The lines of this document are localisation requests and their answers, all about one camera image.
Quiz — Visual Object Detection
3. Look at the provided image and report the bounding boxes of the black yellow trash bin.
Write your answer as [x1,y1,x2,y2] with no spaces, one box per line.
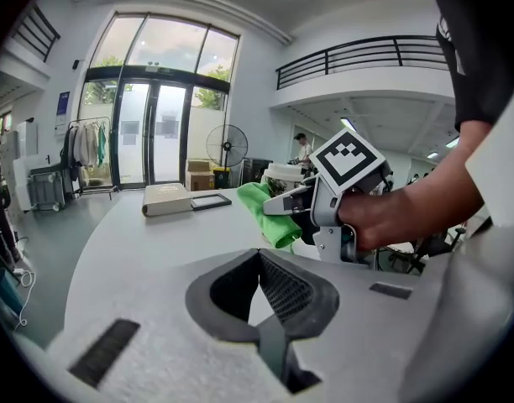
[212,166,232,190]

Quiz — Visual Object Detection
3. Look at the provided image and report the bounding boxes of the white cable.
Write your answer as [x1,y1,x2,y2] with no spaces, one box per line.
[12,268,38,332]

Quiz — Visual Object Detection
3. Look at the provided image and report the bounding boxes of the black standing fan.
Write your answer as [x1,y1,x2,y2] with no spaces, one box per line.
[205,123,249,189]

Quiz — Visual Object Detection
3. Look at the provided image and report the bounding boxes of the person's right hand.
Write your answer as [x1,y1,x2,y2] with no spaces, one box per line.
[337,188,410,253]

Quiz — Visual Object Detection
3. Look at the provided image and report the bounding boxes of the black picture frame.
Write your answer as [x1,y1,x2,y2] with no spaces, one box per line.
[190,192,233,212]

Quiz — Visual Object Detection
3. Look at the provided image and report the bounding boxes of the black cabinet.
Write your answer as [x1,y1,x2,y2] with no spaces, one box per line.
[241,157,275,185]

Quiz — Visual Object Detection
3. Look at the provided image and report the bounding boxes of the teal bin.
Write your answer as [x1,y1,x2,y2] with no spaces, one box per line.
[0,266,26,323]

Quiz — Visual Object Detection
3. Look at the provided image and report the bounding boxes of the person's black shirt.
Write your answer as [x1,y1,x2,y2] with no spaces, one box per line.
[430,0,514,133]

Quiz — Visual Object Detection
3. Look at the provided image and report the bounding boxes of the large cardboard box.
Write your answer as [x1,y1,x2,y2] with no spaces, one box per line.
[185,170,217,192]

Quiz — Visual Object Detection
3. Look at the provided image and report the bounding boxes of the long black balcony railing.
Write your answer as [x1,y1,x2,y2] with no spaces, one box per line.
[275,34,450,92]

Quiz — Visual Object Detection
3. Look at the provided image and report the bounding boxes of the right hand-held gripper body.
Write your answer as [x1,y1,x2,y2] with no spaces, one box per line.
[308,128,393,264]

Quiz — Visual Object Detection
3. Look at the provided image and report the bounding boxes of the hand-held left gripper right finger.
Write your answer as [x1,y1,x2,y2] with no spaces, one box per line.
[259,249,435,395]

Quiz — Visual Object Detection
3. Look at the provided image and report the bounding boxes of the green cloth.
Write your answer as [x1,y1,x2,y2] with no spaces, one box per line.
[236,181,304,254]

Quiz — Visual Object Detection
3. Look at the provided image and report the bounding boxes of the short black balcony railing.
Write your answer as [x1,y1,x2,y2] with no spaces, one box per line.
[12,3,61,63]

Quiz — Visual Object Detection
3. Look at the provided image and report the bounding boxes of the blue wall poster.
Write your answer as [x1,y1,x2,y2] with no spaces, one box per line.
[54,91,71,137]

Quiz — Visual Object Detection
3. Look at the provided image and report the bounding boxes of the grey utility cart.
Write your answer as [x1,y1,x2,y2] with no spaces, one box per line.
[27,163,68,212]

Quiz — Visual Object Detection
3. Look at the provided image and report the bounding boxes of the tan book-shaped box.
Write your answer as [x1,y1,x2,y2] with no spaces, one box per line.
[140,182,194,219]

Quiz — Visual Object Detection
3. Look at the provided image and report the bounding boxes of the round white lidded cup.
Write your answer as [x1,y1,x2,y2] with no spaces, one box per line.
[260,162,306,197]

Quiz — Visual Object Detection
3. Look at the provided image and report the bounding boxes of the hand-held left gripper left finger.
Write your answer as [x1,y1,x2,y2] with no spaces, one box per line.
[46,248,291,403]

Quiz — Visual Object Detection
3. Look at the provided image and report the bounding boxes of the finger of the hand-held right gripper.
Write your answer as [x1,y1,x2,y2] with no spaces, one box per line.
[262,184,317,217]

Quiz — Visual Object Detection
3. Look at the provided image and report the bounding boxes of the glass entrance doors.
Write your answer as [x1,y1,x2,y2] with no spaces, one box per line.
[77,12,242,191]

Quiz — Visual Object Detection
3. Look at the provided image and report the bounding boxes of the black clothes rack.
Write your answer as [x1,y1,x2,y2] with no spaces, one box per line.
[60,116,120,197]

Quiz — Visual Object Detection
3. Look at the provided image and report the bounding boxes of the person's right forearm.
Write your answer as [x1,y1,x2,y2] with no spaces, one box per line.
[401,119,496,243]

